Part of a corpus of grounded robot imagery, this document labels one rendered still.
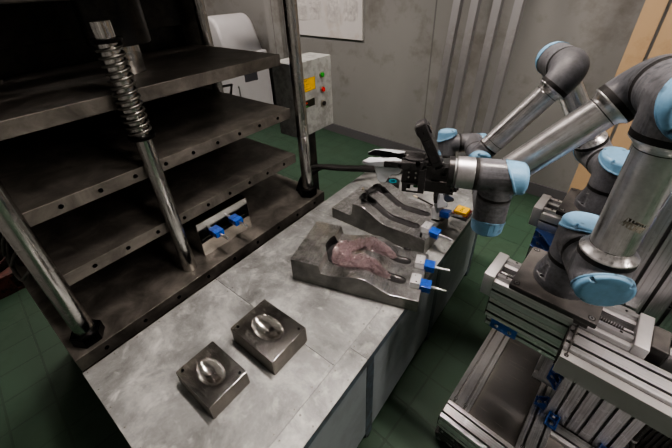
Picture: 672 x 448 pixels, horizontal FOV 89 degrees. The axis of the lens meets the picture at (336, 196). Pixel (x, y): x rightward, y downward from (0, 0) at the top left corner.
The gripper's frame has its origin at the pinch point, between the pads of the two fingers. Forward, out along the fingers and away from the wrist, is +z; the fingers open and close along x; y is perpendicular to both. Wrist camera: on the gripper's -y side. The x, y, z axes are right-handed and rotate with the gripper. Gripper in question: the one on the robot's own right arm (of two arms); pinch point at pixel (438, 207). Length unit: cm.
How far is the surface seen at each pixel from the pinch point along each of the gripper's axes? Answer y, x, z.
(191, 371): -30, -107, 19
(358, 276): -9, -51, 10
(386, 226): -16.6, -17.6, 6.0
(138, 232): -79, -95, -8
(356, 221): -33.5, -17.1, 7.9
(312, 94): -78, 8, -48
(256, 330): -25, -86, 17
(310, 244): -34, -49, 5
